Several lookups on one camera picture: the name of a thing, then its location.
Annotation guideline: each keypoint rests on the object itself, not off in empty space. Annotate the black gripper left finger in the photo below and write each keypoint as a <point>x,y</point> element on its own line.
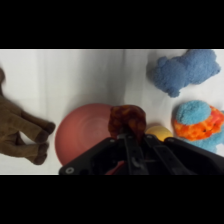
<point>132,155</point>

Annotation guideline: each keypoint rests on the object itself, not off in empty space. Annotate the yellow ball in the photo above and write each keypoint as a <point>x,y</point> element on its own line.
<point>160,132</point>

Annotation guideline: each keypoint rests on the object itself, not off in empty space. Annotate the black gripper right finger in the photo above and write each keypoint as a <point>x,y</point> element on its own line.
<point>160,155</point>

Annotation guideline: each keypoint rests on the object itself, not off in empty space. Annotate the dark brown plush animal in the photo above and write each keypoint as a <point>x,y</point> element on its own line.
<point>20,130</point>

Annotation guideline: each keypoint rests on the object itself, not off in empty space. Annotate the blue and orange plush toy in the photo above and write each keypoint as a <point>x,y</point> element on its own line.
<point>200,125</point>

